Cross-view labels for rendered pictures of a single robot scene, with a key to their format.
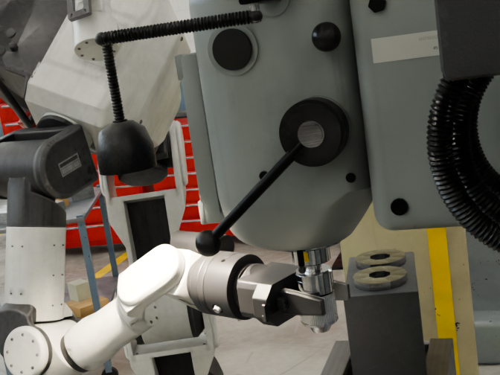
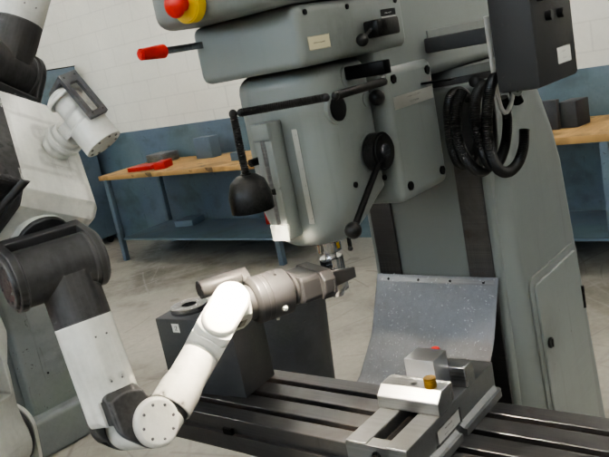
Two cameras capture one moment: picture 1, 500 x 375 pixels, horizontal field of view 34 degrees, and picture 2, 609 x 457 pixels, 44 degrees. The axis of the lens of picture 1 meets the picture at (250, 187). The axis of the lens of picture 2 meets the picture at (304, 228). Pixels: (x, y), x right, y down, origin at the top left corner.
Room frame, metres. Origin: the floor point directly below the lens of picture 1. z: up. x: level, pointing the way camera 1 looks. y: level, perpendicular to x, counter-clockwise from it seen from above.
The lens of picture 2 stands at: (0.46, 1.26, 1.65)
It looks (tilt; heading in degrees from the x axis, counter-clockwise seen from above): 13 degrees down; 292
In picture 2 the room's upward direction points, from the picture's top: 11 degrees counter-clockwise
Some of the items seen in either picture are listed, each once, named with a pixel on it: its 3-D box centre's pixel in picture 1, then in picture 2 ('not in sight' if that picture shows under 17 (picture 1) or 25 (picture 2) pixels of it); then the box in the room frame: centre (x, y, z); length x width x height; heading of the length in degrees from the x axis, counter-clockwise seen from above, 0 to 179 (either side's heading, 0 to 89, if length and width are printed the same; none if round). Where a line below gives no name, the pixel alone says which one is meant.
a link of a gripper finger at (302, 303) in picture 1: (301, 305); (342, 277); (0.94, -0.04, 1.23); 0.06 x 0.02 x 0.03; 49
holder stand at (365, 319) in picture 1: (385, 319); (214, 344); (1.34, -0.20, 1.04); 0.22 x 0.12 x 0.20; 169
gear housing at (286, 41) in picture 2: not in sight; (304, 37); (0.95, -0.10, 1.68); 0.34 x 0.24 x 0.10; 72
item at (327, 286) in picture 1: (316, 298); (334, 275); (0.96, -0.06, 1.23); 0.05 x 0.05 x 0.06
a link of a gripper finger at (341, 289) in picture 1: (329, 288); not in sight; (0.99, -0.08, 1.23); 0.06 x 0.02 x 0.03; 49
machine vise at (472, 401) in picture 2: not in sight; (424, 404); (0.81, 0.02, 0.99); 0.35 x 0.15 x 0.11; 73
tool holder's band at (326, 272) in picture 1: (313, 272); (331, 258); (0.96, -0.06, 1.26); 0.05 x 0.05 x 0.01
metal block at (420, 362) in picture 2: not in sight; (427, 369); (0.80, -0.01, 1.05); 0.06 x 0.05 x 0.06; 163
